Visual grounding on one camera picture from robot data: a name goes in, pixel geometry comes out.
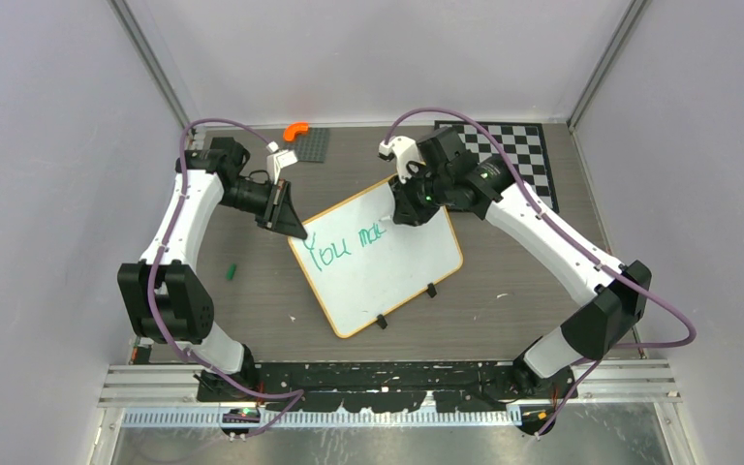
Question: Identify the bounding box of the yellow framed whiteboard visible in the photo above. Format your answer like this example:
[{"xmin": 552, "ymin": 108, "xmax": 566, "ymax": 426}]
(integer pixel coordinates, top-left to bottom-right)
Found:
[{"xmin": 288, "ymin": 180, "xmax": 463, "ymax": 338}]

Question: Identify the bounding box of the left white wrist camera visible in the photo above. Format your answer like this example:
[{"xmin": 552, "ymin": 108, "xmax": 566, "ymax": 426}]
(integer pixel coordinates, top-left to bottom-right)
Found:
[{"xmin": 266, "ymin": 141, "xmax": 297, "ymax": 184}]

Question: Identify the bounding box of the aluminium frame rail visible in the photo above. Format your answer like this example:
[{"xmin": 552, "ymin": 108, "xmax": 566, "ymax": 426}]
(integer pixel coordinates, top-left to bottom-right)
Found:
[{"xmin": 98, "ymin": 359, "xmax": 682, "ymax": 407}]

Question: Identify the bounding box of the black white checkerboard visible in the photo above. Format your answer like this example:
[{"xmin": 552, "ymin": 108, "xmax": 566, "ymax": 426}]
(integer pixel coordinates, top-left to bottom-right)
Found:
[{"xmin": 434, "ymin": 120, "xmax": 560, "ymax": 213}]

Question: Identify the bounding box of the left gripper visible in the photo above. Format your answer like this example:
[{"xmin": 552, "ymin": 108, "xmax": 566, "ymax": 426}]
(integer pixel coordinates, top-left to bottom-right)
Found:
[{"xmin": 221, "ymin": 178, "xmax": 309, "ymax": 240}]

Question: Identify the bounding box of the purple cable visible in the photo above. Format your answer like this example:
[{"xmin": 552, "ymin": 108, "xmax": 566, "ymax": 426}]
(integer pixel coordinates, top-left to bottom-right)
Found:
[
  {"xmin": 145, "ymin": 117, "xmax": 306, "ymax": 440},
  {"xmin": 381, "ymin": 108, "xmax": 698, "ymax": 443}
]

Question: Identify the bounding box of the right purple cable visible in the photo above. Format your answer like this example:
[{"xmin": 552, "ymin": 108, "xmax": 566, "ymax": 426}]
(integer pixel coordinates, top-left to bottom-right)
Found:
[{"xmin": 381, "ymin": 108, "xmax": 698, "ymax": 443}]

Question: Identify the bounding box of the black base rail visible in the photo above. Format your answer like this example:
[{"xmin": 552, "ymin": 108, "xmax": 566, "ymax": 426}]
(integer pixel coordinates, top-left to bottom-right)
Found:
[{"xmin": 195, "ymin": 361, "xmax": 575, "ymax": 414}]

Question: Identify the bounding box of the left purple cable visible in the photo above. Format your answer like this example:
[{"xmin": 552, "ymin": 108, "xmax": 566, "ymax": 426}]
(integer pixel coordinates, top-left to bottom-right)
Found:
[{"xmin": 145, "ymin": 117, "xmax": 306, "ymax": 440}]

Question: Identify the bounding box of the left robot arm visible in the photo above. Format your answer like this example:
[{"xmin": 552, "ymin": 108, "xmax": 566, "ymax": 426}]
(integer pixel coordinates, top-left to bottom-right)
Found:
[{"xmin": 117, "ymin": 138, "xmax": 308, "ymax": 401}]

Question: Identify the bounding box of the orange curved block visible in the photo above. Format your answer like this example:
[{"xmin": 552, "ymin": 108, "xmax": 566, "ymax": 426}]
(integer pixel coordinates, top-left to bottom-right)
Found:
[{"xmin": 283, "ymin": 121, "xmax": 310, "ymax": 143}]

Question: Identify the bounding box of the green marker cap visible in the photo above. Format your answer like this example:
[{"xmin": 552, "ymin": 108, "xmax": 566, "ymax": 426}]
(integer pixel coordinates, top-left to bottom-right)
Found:
[{"xmin": 226, "ymin": 263, "xmax": 237, "ymax": 281}]

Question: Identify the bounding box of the white slotted cable duct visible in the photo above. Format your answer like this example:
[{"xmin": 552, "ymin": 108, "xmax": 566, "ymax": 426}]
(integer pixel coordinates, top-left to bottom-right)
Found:
[{"xmin": 121, "ymin": 405, "xmax": 522, "ymax": 429}]

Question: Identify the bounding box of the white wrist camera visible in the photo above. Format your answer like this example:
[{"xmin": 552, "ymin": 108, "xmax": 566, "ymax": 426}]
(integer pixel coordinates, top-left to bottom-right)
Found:
[
  {"xmin": 378, "ymin": 136, "xmax": 423, "ymax": 184},
  {"xmin": 266, "ymin": 141, "xmax": 297, "ymax": 184}
]

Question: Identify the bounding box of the grey lego baseplate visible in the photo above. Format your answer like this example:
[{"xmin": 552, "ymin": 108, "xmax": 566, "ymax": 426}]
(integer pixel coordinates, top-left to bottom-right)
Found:
[{"xmin": 286, "ymin": 128, "xmax": 331, "ymax": 164}]

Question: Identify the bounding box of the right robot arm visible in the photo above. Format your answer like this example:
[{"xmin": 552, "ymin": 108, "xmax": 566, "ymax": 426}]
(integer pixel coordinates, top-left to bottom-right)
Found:
[{"xmin": 379, "ymin": 127, "xmax": 652, "ymax": 398}]

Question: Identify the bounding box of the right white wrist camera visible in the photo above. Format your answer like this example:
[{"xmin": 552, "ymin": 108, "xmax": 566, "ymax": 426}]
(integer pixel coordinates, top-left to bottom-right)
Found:
[{"xmin": 378, "ymin": 136, "xmax": 423, "ymax": 184}]

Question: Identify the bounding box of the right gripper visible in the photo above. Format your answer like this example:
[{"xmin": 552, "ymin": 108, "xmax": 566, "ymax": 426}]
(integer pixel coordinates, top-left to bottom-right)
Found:
[{"xmin": 388, "ymin": 163, "xmax": 451, "ymax": 227}]

